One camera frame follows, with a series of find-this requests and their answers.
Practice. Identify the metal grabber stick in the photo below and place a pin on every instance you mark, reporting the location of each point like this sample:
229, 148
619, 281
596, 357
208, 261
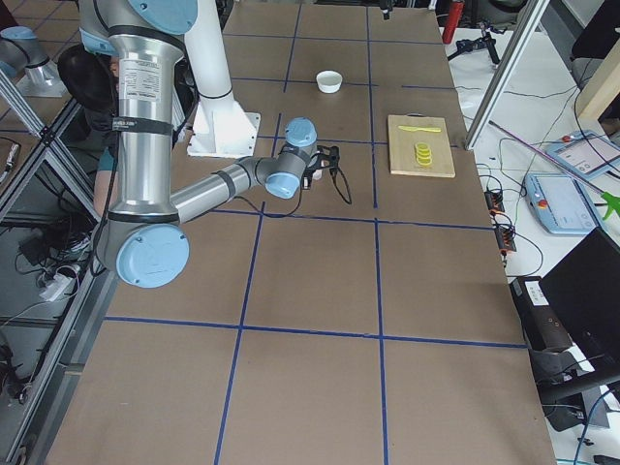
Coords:
612, 202

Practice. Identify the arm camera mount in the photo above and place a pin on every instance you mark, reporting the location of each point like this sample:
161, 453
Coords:
328, 158

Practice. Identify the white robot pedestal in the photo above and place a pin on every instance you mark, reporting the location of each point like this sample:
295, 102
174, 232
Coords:
221, 128

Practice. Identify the near teach pendant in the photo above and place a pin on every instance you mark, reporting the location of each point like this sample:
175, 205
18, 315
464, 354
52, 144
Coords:
560, 204

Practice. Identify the red cylinder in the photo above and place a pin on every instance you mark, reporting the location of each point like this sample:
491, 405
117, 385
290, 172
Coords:
454, 15

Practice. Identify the orange black power strip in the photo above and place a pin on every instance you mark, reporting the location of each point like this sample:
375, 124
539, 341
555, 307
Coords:
502, 224

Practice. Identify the seated person in black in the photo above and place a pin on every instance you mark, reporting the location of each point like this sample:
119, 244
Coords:
92, 79

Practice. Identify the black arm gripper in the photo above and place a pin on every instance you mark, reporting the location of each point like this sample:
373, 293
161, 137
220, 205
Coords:
310, 172

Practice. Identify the wooden cutting board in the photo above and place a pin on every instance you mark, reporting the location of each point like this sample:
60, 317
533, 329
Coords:
402, 151

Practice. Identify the black tripod rod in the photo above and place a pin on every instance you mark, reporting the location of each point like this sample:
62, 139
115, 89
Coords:
484, 42

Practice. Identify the white bowl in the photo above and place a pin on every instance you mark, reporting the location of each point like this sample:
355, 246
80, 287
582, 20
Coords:
329, 81

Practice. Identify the aluminium frame post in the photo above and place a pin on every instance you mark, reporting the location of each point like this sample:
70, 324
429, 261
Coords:
530, 19

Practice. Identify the far teach pendant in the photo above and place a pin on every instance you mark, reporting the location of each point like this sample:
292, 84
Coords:
586, 154

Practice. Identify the teach pendant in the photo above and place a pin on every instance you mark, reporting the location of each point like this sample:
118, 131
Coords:
560, 204
586, 154

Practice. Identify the black computer case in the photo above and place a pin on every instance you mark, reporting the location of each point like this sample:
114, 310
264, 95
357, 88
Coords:
576, 302

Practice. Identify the yellow plastic knife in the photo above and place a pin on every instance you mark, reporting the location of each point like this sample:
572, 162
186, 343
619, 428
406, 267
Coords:
419, 129

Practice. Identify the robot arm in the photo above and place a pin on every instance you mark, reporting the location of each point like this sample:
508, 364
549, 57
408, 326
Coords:
140, 238
22, 53

